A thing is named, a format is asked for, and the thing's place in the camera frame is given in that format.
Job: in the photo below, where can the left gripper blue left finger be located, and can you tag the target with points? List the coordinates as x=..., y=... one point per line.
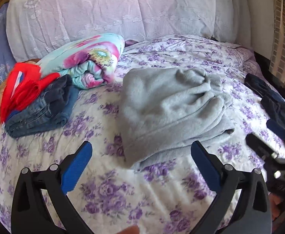
x=29, y=211

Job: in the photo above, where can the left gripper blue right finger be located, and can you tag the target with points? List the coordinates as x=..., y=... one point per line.
x=252, y=213

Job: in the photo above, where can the grey sweatpants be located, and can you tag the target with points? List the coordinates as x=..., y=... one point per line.
x=163, y=111

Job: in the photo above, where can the dark navy clothes pile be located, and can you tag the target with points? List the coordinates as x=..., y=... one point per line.
x=271, y=101

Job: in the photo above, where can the folded blue jeans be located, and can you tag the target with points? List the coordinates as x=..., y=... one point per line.
x=51, y=110

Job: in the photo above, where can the red folded garment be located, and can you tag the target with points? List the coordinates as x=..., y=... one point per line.
x=23, y=85

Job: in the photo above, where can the colourful floral folded blanket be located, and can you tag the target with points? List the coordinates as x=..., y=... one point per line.
x=91, y=62

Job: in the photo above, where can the blue patterned pillow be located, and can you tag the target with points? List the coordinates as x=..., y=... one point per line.
x=7, y=60

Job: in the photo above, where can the person's left hand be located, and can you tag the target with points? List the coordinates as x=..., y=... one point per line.
x=130, y=230

